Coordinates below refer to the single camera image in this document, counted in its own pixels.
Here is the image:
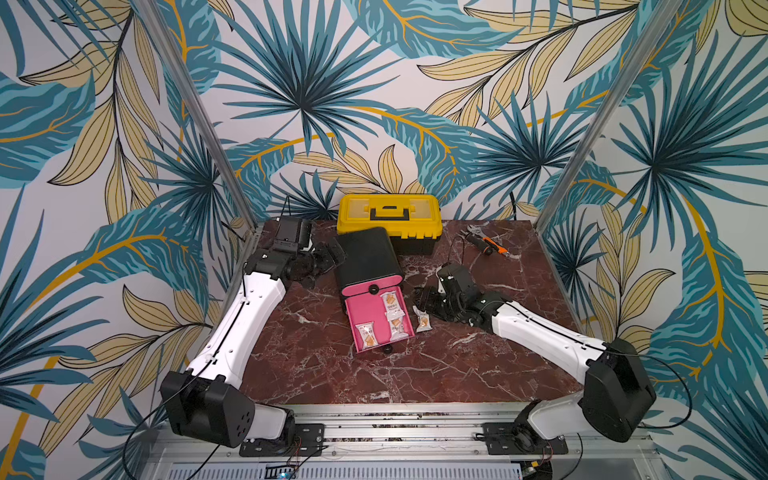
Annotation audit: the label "clear snack bag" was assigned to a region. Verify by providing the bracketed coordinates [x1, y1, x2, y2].
[380, 291, 404, 319]
[355, 322, 379, 351]
[388, 316, 410, 342]
[413, 306, 432, 333]

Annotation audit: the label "black drawer cabinet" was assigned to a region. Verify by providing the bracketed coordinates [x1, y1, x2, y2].
[335, 227, 404, 297]

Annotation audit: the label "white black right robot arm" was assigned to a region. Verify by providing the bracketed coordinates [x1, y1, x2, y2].
[414, 263, 657, 453]

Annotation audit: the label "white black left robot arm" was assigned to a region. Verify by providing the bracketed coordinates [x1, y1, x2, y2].
[160, 217, 343, 452]

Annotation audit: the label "orange black pliers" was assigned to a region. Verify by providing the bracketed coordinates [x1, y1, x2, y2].
[461, 225, 510, 257]

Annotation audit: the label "yellow black toolbox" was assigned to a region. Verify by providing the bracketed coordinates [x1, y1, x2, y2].
[337, 194, 443, 255]

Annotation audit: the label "aluminium front rail base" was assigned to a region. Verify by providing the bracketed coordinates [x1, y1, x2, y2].
[139, 403, 670, 479]

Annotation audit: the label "aluminium left corner post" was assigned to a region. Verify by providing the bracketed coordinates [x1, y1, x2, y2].
[135, 0, 258, 235]

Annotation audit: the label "aluminium corner post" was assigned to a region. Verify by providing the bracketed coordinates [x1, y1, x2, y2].
[534, 0, 682, 234]
[135, 0, 258, 235]

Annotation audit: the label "aluminium right corner post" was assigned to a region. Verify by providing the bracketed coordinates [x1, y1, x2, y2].
[534, 0, 682, 234]

